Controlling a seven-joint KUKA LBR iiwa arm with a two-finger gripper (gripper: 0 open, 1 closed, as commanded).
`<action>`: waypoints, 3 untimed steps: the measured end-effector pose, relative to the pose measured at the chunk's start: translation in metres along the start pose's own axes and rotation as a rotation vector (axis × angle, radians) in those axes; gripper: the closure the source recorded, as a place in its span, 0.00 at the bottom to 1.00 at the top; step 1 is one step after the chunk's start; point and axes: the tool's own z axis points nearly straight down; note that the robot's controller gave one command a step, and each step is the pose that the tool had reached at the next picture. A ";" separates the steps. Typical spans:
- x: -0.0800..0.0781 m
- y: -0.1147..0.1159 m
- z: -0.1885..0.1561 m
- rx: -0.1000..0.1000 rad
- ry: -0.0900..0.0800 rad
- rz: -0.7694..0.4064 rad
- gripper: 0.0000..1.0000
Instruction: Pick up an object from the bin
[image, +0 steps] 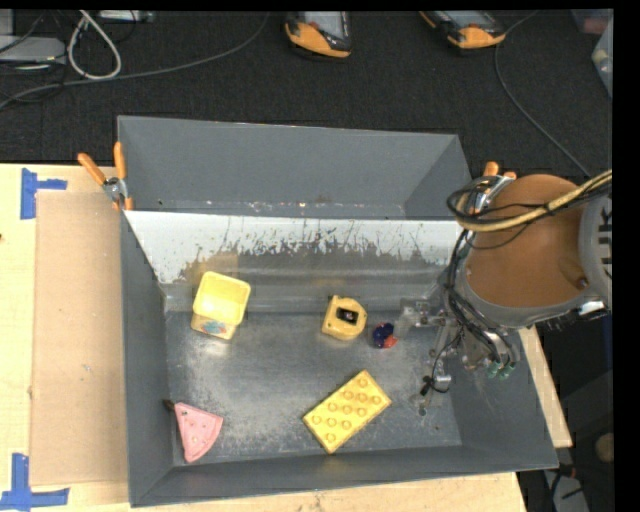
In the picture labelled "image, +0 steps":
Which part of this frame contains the brown cardboard board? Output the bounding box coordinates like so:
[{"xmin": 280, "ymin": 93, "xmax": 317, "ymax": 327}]
[{"xmin": 28, "ymin": 190, "xmax": 130, "ymax": 487}]

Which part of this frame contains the pink wedge toy slice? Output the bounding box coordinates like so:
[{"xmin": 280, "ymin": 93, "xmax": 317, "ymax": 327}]
[{"xmin": 162, "ymin": 398, "xmax": 225, "ymax": 464}]

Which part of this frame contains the yellow tape measure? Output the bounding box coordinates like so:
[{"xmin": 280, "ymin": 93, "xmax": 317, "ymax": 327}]
[{"xmin": 320, "ymin": 294, "xmax": 369, "ymax": 342}]

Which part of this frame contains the grey metal bin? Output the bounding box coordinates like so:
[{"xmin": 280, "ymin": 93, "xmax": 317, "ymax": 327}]
[{"xmin": 115, "ymin": 114, "xmax": 561, "ymax": 509}]

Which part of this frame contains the yellow studded flat block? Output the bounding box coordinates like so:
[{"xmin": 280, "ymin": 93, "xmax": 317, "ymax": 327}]
[{"xmin": 301, "ymin": 369, "xmax": 394, "ymax": 456}]

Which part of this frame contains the yellow plastic cup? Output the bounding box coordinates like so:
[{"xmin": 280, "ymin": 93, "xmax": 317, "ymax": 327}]
[{"xmin": 189, "ymin": 270, "xmax": 253, "ymax": 342}]

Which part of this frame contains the blue and orange small toy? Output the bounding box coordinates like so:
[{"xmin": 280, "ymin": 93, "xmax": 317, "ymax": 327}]
[{"xmin": 370, "ymin": 321, "xmax": 400, "ymax": 351}]

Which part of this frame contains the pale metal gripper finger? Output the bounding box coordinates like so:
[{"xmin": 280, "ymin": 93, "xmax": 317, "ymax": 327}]
[
  {"xmin": 398, "ymin": 296, "xmax": 442, "ymax": 329},
  {"xmin": 411, "ymin": 360, "xmax": 453, "ymax": 417}
]

